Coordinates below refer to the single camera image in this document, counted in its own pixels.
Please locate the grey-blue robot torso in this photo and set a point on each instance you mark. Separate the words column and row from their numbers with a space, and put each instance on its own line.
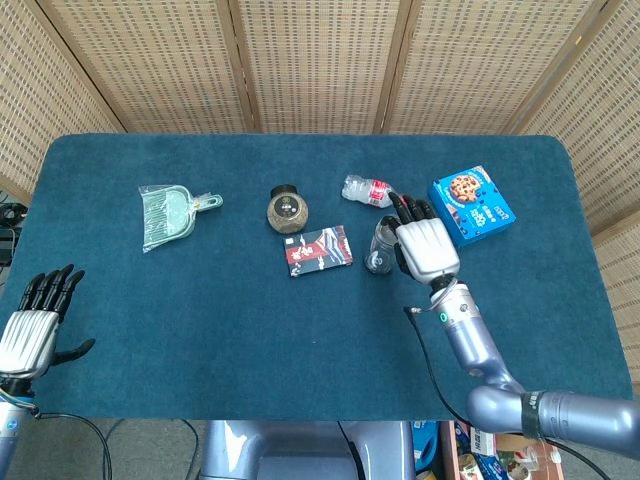
column 300, row 450

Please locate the green dustpan in plastic bag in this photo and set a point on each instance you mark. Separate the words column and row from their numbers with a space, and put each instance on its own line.
column 167, row 215

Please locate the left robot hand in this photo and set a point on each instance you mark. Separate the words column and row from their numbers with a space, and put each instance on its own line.
column 27, row 340

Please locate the blue plastic container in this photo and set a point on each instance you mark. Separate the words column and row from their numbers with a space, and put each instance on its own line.
column 425, row 442

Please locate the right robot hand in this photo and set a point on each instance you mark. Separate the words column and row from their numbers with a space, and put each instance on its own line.
column 427, row 247

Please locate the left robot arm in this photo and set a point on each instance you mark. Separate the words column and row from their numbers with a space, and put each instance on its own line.
column 10, row 432

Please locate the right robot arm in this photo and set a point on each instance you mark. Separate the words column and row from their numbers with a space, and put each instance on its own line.
column 470, row 340

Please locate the blue cookie box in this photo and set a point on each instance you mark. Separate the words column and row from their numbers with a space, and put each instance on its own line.
column 475, row 205

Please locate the tall clear glass bottle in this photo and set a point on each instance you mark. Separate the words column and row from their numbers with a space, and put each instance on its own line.
column 378, row 252

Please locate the crate of packaged goods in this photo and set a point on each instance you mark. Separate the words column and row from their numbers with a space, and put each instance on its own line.
column 500, row 455

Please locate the woven rattan folding screen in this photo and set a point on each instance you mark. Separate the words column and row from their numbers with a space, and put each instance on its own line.
column 320, row 60

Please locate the crushed red-label plastic bottle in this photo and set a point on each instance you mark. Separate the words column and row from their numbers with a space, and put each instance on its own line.
column 365, row 190

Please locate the round glass jar of tea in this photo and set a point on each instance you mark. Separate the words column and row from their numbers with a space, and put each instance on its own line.
column 287, row 212

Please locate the dark red printed card box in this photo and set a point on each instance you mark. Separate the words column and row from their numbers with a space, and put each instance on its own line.
column 317, row 250

